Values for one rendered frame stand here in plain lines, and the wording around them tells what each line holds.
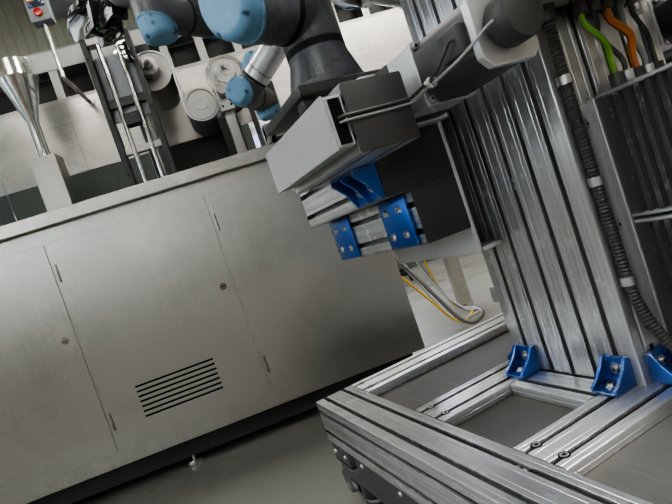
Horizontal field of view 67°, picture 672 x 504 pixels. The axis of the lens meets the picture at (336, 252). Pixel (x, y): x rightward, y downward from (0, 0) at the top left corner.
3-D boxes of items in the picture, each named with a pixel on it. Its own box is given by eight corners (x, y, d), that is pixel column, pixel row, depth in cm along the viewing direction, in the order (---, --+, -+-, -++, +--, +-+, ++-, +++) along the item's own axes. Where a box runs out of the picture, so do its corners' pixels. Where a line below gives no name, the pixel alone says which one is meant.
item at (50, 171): (44, 232, 179) (-12, 79, 177) (59, 234, 193) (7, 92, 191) (83, 220, 181) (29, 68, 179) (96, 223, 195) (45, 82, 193)
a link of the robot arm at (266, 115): (249, 120, 146) (236, 84, 146) (266, 123, 157) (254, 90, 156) (272, 109, 143) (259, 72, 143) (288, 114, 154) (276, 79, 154)
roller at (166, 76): (138, 95, 182) (125, 58, 182) (152, 114, 207) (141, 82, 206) (176, 84, 184) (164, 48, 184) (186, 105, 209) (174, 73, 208)
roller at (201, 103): (190, 123, 184) (179, 91, 183) (198, 139, 209) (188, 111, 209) (222, 113, 186) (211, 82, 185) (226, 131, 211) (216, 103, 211)
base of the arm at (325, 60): (381, 73, 93) (364, 22, 93) (308, 89, 88) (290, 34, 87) (349, 103, 107) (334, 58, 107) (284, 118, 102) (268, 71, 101)
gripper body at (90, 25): (82, 38, 115) (103, 10, 107) (74, 3, 115) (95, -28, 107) (115, 45, 121) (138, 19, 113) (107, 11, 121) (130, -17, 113)
